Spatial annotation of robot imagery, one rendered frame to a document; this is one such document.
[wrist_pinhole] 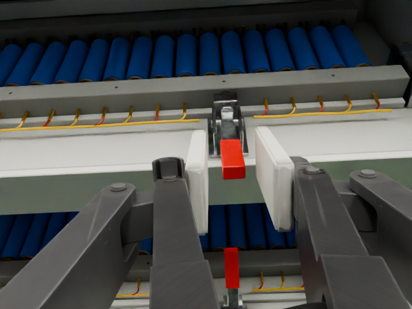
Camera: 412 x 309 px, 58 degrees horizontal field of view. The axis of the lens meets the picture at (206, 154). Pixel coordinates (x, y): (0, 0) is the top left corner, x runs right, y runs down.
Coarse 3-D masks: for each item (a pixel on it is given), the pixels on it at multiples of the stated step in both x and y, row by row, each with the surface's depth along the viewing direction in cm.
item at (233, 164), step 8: (224, 112) 25; (232, 112) 25; (224, 120) 25; (232, 120) 25; (224, 128) 24; (232, 128) 24; (224, 136) 23; (232, 136) 23; (224, 144) 22; (232, 144) 22; (240, 144) 22; (224, 152) 21; (232, 152) 21; (240, 152) 20; (224, 160) 20; (232, 160) 20; (240, 160) 20; (224, 168) 19; (232, 168) 19; (240, 168) 19; (224, 176) 19; (232, 176) 19; (240, 176) 19
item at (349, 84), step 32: (0, 96) 28; (32, 96) 28; (64, 96) 28; (96, 96) 28; (128, 96) 28; (160, 96) 28; (192, 96) 28; (256, 96) 28; (288, 96) 28; (320, 96) 28; (352, 96) 28; (384, 96) 28; (32, 128) 28; (64, 128) 28
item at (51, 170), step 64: (64, 0) 36; (128, 0) 36; (192, 0) 36; (256, 0) 37; (320, 0) 37; (384, 0) 35; (384, 64) 33; (128, 128) 29; (192, 128) 28; (256, 128) 28; (320, 128) 27; (384, 128) 27; (0, 192) 27; (64, 192) 27; (256, 192) 28
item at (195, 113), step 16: (128, 112) 29; (144, 112) 29; (160, 112) 29; (176, 112) 29; (192, 112) 29; (208, 112) 28; (256, 112) 29; (272, 112) 29; (288, 112) 29; (304, 112) 29; (0, 128) 29
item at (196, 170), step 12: (204, 132) 21; (192, 144) 18; (204, 144) 18; (192, 156) 16; (204, 156) 16; (192, 168) 15; (204, 168) 15; (192, 180) 15; (204, 180) 15; (192, 192) 15; (204, 192) 15; (192, 204) 15; (204, 204) 15; (204, 216) 15; (204, 228) 15
